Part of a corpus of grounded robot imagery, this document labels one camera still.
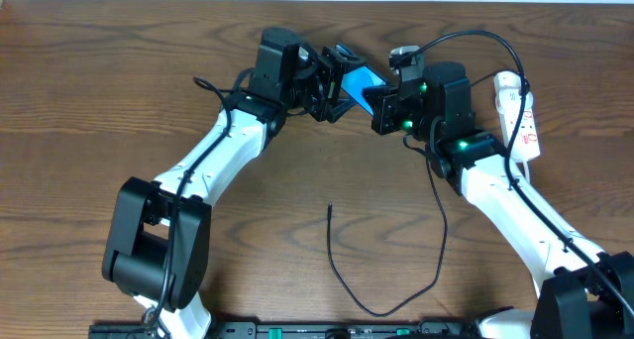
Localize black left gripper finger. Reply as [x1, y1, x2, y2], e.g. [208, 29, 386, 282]
[335, 44, 368, 73]
[326, 98, 357, 123]

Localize blue Galaxy smartphone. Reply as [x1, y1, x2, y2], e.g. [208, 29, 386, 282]
[341, 66, 387, 116]

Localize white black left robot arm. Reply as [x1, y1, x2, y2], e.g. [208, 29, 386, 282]
[102, 27, 367, 338]

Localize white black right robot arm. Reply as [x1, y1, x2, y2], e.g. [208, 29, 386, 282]
[362, 62, 633, 338]

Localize white power strip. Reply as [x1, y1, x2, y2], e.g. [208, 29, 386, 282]
[493, 71, 541, 163]

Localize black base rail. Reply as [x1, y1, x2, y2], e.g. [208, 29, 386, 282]
[88, 317, 516, 339]

